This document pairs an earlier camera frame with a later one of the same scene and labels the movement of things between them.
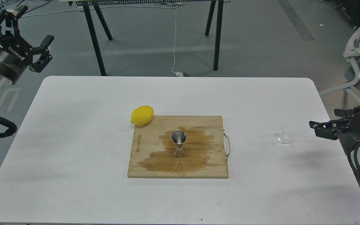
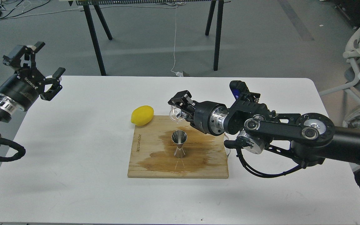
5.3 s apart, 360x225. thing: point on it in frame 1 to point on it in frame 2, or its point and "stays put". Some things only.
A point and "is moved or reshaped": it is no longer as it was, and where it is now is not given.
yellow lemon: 142,115 stays put
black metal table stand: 96,3 stays put
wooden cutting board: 152,150 stays put
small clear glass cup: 288,131 is moved or reshaped
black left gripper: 8,57 to 22,88
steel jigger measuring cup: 179,137 stays put
